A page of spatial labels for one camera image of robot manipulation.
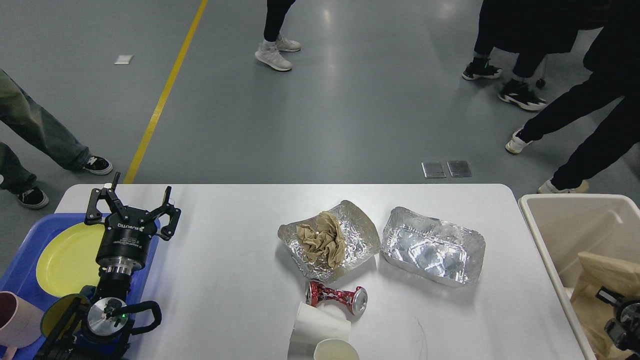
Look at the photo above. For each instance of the left floor socket plate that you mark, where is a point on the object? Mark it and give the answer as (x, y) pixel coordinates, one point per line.
(433, 170)

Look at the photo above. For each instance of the yellow plastic plate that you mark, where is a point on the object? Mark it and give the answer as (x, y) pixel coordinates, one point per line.
(68, 263)

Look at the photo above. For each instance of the foil tray with paper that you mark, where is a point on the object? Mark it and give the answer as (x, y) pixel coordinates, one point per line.
(361, 239)

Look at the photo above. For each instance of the white paper on floor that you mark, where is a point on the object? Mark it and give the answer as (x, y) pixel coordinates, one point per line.
(123, 59)

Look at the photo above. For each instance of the floor socket plate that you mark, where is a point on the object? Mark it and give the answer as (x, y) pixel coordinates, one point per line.
(459, 169)
(433, 170)

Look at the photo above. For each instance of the brown paper bag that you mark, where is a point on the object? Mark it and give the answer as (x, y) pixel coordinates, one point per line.
(617, 275)

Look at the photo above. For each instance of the right floor socket plate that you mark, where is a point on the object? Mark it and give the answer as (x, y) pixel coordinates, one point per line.
(459, 169)

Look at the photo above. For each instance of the person in green jeans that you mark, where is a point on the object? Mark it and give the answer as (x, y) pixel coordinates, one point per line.
(39, 128)

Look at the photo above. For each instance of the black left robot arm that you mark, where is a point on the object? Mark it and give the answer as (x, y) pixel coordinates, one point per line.
(97, 323)

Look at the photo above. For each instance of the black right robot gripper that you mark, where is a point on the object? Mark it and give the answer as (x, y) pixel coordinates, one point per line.
(624, 330)

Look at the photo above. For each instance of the person in white sneakers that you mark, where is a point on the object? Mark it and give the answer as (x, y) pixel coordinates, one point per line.
(274, 42)

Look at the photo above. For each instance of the dark blue HOME mug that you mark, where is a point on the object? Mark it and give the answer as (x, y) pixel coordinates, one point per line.
(62, 322)

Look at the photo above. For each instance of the white paper cup lying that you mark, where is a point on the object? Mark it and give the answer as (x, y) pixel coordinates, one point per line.
(312, 326)

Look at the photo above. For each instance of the crumpled brown paper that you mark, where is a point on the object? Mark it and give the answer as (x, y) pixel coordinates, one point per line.
(326, 242)

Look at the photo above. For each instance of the beige plastic bin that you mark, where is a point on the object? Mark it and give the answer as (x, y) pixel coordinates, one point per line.
(563, 225)

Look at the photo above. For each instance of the crushed red can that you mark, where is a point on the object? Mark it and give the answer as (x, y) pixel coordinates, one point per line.
(355, 301)

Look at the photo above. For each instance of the pink mug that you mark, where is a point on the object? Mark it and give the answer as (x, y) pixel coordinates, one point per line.
(20, 323)

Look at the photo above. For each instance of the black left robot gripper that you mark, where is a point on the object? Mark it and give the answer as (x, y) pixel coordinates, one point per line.
(125, 242)

